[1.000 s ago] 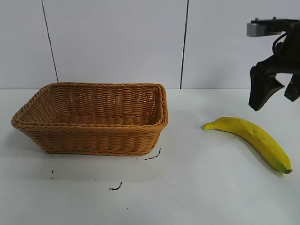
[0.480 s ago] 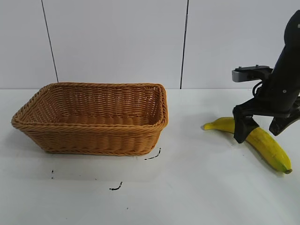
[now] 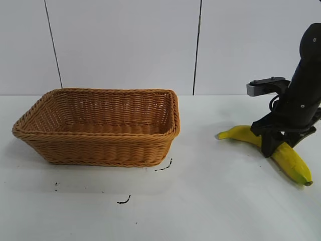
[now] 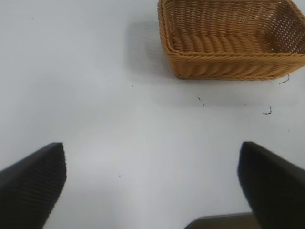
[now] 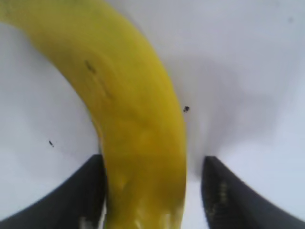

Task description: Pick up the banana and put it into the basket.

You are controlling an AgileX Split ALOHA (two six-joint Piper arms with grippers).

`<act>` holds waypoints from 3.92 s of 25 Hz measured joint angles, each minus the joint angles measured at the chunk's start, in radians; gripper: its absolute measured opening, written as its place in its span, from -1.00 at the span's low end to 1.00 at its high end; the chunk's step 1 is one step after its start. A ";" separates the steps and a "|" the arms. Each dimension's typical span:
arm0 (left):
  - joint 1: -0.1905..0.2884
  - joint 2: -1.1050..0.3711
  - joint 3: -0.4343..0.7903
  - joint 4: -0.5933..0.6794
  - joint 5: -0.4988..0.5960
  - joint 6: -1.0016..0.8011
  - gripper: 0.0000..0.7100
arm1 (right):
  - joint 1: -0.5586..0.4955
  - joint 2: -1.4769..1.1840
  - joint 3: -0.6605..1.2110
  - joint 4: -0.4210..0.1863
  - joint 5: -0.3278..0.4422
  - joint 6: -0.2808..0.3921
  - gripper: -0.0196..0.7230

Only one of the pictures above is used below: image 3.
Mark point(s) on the yellow banana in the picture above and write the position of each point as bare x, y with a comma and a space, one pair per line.
291, 160

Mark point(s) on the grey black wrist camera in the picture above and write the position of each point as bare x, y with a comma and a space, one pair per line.
260, 86

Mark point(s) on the brown woven wicker basket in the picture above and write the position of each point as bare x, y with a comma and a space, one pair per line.
100, 148

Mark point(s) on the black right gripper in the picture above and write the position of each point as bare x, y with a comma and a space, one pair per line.
298, 110

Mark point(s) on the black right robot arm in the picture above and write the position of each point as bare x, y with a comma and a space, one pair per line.
309, 50

